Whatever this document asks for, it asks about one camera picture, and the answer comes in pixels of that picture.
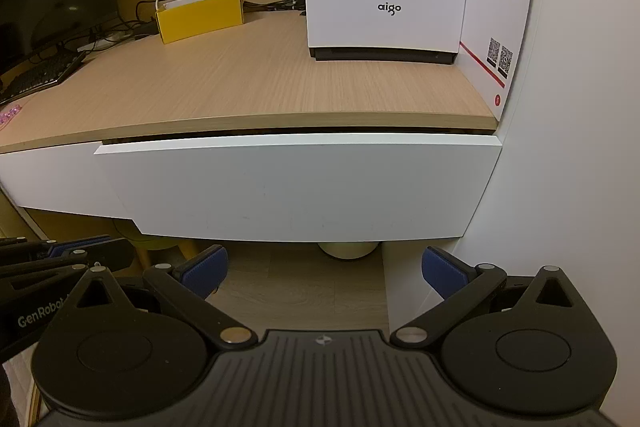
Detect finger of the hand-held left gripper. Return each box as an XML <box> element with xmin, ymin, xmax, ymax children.
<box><xmin>0</xmin><ymin>234</ymin><xmax>113</xmax><ymax>266</ymax></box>
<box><xmin>0</xmin><ymin>238</ymin><xmax>137</xmax><ymax>282</ymax></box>

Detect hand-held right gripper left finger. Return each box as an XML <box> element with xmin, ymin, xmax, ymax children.
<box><xmin>70</xmin><ymin>244</ymin><xmax>258</xmax><ymax>348</ymax></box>

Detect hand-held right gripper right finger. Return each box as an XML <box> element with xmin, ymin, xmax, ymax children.
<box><xmin>390</xmin><ymin>246</ymin><xmax>591</xmax><ymax>348</ymax></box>

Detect yellow stool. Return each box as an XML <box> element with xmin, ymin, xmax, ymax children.
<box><xmin>126</xmin><ymin>219</ymin><xmax>199</xmax><ymax>269</ymax></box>

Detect cream round bin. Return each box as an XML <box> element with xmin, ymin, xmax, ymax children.
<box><xmin>317</xmin><ymin>241</ymin><xmax>381</xmax><ymax>261</ymax></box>

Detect pink patterned strip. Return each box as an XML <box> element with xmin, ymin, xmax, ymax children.
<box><xmin>0</xmin><ymin>104</ymin><xmax>25</xmax><ymax>128</ymax></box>

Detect black keyboard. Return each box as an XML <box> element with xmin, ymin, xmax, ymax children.
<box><xmin>0</xmin><ymin>48</ymin><xmax>87</xmax><ymax>106</ymax></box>

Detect black computer monitor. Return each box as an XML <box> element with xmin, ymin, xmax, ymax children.
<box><xmin>0</xmin><ymin>0</ymin><xmax>121</xmax><ymax>78</ymax></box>

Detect yellow cardboard box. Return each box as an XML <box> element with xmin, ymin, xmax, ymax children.
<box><xmin>154</xmin><ymin>0</ymin><xmax>245</xmax><ymax>44</ymax></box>

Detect white printed card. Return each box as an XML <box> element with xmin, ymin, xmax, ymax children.
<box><xmin>458</xmin><ymin>0</ymin><xmax>544</xmax><ymax>122</ymax></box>

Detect black cable tangle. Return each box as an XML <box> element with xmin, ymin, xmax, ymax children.
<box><xmin>57</xmin><ymin>0</ymin><xmax>162</xmax><ymax>54</ymax></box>

